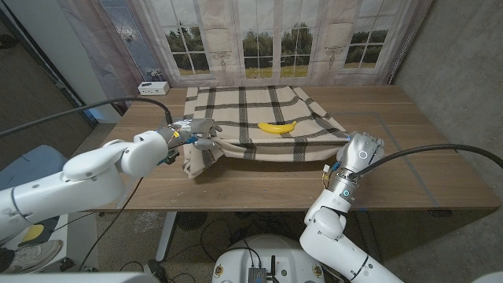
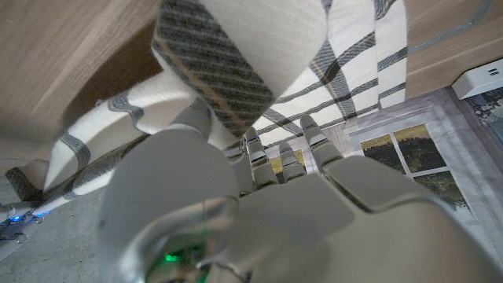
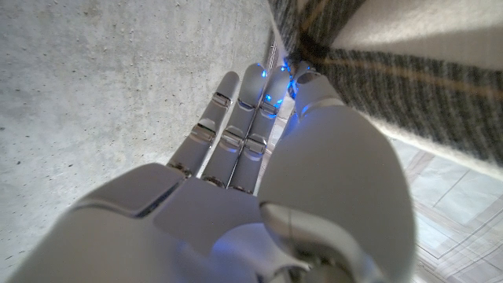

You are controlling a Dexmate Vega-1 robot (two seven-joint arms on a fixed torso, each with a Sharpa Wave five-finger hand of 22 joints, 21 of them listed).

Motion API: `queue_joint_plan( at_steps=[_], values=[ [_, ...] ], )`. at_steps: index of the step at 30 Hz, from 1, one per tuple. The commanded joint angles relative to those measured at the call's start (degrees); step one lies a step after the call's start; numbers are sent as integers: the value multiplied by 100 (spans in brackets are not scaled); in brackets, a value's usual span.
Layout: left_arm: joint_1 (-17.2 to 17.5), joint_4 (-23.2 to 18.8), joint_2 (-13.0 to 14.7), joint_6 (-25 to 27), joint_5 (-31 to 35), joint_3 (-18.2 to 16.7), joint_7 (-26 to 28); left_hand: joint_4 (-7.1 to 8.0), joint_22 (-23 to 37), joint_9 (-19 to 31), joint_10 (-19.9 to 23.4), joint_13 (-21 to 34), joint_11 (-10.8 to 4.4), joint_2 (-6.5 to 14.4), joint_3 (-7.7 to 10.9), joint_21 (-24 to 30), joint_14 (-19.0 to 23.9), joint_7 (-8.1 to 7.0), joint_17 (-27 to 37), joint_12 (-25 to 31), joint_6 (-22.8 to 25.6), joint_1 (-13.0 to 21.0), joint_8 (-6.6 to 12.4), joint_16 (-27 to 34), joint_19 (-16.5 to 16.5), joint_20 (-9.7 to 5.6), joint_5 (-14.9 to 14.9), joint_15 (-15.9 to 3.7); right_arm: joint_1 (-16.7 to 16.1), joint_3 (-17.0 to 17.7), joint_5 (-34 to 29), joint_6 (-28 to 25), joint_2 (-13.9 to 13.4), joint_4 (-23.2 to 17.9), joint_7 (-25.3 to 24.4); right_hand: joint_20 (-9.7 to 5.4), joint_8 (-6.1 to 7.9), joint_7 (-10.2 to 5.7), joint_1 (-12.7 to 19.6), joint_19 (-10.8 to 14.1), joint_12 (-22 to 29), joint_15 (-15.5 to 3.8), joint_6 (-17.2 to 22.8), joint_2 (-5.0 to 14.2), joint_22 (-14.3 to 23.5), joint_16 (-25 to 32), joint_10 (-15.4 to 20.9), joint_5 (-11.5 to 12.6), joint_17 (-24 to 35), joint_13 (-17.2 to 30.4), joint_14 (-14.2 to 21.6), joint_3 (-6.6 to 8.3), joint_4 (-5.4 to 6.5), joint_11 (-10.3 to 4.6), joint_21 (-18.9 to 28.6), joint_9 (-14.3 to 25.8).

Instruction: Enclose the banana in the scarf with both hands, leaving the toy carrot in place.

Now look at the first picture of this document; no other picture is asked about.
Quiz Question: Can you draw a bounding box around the white table leg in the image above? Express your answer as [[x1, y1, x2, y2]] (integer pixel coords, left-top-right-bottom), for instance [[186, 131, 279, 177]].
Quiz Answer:
[[155, 211, 178, 263]]

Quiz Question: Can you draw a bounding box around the grey table leg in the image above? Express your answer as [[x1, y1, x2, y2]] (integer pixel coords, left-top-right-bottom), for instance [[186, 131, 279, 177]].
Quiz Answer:
[[353, 210, 382, 263]]

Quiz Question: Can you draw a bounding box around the black box on torso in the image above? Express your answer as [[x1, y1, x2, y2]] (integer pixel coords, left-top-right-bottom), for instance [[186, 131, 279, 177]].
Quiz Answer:
[[247, 255, 278, 283]]

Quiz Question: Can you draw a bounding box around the blue-grey plastic bin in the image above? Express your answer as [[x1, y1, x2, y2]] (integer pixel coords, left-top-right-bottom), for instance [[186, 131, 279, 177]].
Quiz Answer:
[[0, 144, 68, 189]]

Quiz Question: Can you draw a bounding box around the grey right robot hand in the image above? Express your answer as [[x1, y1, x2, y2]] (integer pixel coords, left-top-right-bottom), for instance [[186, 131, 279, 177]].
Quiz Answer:
[[322, 131, 385, 204]]

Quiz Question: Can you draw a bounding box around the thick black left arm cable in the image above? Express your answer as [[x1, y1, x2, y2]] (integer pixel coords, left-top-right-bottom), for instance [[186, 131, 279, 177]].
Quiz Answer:
[[0, 97, 174, 138]]

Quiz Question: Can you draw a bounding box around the purple printed backdrop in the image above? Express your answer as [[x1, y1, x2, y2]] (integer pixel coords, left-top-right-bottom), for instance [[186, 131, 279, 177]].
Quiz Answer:
[[57, 0, 166, 115]]

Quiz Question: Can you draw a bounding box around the yellow banana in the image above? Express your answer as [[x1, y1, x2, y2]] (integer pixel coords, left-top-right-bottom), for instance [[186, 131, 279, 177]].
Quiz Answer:
[[257, 120, 298, 135]]

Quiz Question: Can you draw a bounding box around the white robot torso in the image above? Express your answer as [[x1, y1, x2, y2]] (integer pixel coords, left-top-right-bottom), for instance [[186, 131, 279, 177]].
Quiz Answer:
[[211, 234, 326, 283]]

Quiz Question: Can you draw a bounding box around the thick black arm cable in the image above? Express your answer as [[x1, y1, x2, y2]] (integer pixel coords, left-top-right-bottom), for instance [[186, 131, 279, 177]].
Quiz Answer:
[[353, 143, 503, 180], [0, 97, 174, 138]]

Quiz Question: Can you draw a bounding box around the printed window backdrop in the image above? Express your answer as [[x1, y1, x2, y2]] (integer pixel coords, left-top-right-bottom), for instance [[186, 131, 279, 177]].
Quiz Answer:
[[129, 0, 433, 88]]

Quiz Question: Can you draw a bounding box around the grey sneaker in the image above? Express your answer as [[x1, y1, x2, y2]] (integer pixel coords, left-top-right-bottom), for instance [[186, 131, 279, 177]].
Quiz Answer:
[[0, 239, 64, 275]]

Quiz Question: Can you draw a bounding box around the cream black plaid scarf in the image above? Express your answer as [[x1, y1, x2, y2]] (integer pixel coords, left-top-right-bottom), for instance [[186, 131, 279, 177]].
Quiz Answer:
[[182, 85, 351, 180]]

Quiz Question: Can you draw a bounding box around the thin black left wrist cable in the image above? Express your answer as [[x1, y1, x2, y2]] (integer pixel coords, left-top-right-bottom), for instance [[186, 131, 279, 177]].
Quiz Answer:
[[77, 176, 145, 273]]

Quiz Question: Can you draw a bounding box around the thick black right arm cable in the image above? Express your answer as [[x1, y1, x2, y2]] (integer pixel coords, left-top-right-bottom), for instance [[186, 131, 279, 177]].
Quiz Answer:
[[353, 143, 503, 180]]

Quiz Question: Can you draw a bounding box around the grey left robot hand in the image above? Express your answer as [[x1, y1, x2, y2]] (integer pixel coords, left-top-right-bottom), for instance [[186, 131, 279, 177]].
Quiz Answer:
[[156, 117, 223, 162]]

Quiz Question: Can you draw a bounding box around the yellow patterned floor mat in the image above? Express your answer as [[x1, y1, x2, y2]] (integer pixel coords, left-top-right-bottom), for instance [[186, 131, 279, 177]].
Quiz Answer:
[[15, 215, 60, 247]]

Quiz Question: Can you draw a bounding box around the white power strip box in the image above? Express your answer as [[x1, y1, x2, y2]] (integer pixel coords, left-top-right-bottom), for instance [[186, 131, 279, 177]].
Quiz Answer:
[[137, 81, 171, 97]]

